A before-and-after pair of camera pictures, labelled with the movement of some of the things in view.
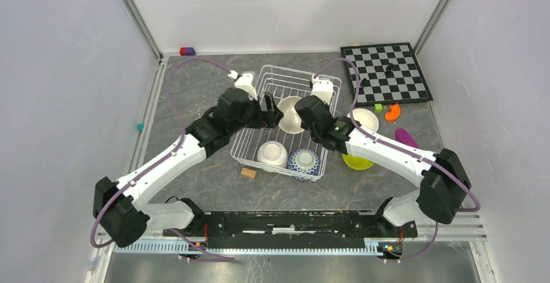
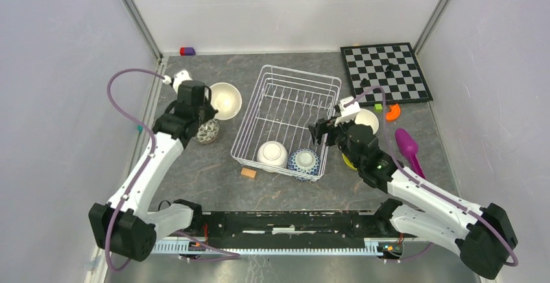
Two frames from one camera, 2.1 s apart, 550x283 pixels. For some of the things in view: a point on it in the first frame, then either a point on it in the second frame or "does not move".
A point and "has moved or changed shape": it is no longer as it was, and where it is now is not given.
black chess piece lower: (365, 83) does not move
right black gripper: (327, 106) to (322, 126)
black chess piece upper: (389, 73) does not move
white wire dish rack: (286, 147) does not move
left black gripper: (269, 119) to (211, 111)
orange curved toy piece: (394, 113) does not move
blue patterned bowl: (305, 160) does not move
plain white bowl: (272, 152) does not move
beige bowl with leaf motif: (291, 122) has moved or changed shape
